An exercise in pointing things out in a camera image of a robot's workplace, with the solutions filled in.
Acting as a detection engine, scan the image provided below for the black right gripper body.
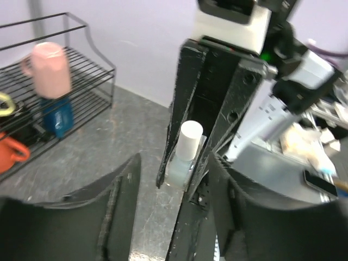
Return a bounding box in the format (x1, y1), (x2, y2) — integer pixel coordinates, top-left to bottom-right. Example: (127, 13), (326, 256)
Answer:
(190, 38), (264, 139)

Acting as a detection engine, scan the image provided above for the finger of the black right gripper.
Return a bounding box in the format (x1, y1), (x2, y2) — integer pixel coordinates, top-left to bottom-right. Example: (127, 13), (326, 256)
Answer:
(187, 58), (268, 198)
(156, 39), (208, 188)

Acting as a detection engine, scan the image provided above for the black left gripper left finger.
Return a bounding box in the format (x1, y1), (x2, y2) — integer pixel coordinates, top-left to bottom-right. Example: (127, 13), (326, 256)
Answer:
(1, 154), (141, 260)

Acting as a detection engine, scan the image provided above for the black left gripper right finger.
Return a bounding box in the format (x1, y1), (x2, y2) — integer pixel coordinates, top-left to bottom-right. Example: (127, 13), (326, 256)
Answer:
(208, 153), (347, 260)

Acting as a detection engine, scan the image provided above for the white nail polish cap brush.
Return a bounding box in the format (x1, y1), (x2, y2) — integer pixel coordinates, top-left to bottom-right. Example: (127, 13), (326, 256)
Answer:
(176, 120), (203, 161)

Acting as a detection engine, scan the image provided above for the clear nail polish bottle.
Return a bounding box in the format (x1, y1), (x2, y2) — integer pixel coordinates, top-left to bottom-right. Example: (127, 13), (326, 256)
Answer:
(164, 135), (207, 191)

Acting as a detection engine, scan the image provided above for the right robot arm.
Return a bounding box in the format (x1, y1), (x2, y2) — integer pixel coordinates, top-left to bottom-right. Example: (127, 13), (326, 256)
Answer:
(156, 1), (344, 197)

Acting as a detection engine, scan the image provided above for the orange mug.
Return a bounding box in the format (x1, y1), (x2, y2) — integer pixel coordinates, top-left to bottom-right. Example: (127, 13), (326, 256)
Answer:
(1, 132), (30, 174)

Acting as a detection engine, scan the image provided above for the blue mug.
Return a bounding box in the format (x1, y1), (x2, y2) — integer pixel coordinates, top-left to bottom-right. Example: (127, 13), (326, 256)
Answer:
(40, 97), (74, 139)

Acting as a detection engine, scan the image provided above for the black mug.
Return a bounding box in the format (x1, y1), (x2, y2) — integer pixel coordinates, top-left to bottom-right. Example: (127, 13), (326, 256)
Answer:
(1, 101), (49, 147)

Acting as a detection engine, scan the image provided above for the pink faceted mug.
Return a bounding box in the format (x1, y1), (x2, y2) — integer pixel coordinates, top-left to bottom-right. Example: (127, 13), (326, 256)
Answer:
(20, 42), (72, 100)

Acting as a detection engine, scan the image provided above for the yellow faceted mug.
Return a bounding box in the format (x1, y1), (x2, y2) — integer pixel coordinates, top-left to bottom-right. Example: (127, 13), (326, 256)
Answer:
(0, 92), (16, 117)

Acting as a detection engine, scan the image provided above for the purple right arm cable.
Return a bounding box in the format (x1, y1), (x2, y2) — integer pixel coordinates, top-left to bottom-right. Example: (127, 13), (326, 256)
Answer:
(307, 39), (348, 59)

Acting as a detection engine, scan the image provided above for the black wire rack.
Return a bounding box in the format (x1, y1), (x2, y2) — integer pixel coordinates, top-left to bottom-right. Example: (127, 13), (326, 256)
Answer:
(0, 11), (117, 182)

